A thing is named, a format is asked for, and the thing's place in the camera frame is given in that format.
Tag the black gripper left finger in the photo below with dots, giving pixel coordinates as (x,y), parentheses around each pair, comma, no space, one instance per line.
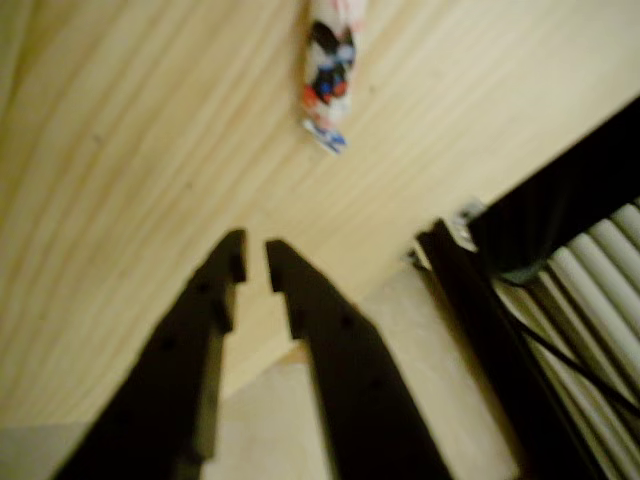
(165,375)

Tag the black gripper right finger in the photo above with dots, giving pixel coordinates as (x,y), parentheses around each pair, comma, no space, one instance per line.
(350,375)

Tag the candy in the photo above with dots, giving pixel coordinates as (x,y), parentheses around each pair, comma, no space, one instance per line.
(327,65)

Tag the white ribbed panel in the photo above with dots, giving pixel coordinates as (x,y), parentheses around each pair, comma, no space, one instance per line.
(600,280)

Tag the black bulky object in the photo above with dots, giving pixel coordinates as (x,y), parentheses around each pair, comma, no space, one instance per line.
(575,190)

